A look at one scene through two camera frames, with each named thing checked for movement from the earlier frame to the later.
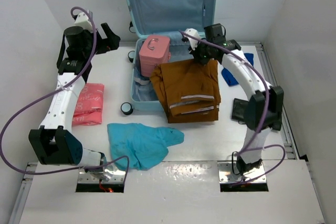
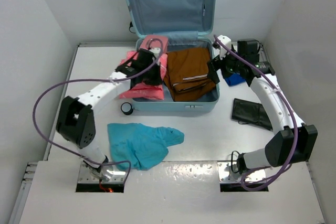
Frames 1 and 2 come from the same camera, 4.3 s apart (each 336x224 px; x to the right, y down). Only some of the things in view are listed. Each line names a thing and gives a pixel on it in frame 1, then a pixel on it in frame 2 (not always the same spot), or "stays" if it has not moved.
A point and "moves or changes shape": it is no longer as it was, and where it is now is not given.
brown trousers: x=189 y=91 moves or changes shape
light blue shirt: x=146 y=146 stays
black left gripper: x=112 y=40 → x=158 y=79
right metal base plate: x=227 y=175 stays
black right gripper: x=198 y=58 → x=212 y=65
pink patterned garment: x=88 y=107 moves or changes shape
